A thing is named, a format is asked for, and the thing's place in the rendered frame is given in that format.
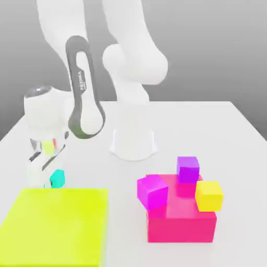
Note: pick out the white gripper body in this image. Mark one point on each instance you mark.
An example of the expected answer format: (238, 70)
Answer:
(41, 166)

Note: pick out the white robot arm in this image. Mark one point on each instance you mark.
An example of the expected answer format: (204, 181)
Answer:
(133, 62)

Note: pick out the small purple cube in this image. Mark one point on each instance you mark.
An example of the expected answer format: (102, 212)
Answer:
(187, 170)

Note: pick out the large yellow-green box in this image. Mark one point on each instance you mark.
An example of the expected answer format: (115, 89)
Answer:
(52, 227)

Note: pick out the small teal cube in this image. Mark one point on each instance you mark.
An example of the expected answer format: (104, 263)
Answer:
(57, 179)

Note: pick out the small yellow cube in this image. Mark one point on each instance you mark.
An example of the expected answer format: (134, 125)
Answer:
(208, 196)

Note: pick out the small magenta cube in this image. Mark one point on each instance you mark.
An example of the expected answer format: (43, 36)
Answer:
(152, 192)

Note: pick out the large pink box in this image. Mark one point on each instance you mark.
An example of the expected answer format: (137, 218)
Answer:
(181, 225)

